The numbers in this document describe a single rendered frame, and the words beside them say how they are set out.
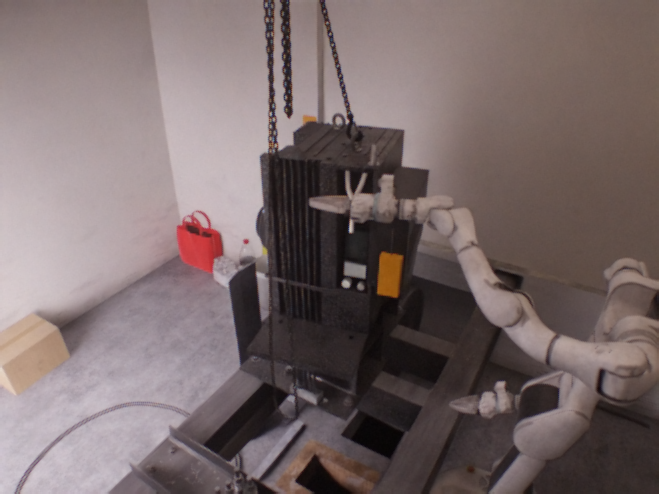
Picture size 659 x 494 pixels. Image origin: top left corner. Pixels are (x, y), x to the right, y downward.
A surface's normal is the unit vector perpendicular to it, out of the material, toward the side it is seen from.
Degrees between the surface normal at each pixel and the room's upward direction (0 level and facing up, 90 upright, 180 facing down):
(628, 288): 90
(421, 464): 0
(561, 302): 90
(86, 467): 0
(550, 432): 88
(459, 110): 90
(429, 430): 0
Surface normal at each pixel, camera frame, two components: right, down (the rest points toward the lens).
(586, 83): -0.51, 0.43
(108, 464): 0.00, -0.86
